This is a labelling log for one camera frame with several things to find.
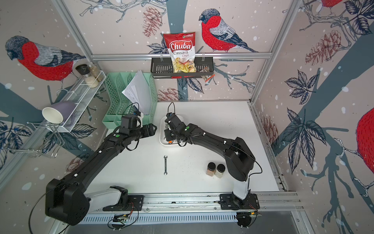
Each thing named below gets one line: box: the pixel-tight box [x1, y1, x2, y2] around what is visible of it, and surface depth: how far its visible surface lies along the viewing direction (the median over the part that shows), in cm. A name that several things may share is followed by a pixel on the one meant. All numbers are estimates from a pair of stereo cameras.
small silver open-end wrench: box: [163, 155, 169, 175], surface depth 89 cm
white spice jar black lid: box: [214, 163, 226, 179], surface depth 78 cm
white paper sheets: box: [121, 69, 152, 115], surface depth 97 cm
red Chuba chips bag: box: [163, 31, 197, 74], surface depth 84 cm
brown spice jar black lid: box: [205, 161, 217, 177], surface depth 78 cm
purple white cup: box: [41, 100, 77, 125], surface depth 64 cm
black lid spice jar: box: [74, 63, 99, 89], surface depth 83 cm
